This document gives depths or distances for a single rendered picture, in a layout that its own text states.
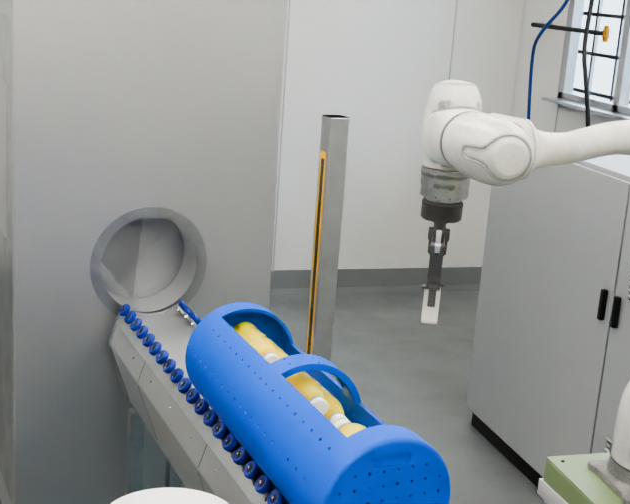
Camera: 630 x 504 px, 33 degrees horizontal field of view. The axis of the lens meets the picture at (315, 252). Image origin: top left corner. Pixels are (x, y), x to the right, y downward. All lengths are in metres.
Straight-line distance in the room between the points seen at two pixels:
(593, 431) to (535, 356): 0.50
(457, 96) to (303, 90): 5.06
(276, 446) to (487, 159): 0.84
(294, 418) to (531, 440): 2.59
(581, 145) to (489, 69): 5.52
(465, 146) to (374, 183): 5.43
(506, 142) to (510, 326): 3.14
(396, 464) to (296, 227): 5.05
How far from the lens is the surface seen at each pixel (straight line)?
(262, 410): 2.30
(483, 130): 1.70
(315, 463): 2.07
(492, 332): 4.94
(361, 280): 7.26
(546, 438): 4.57
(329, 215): 2.97
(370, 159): 7.09
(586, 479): 2.41
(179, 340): 3.37
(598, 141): 1.91
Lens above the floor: 2.07
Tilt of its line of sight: 15 degrees down
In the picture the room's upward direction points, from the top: 4 degrees clockwise
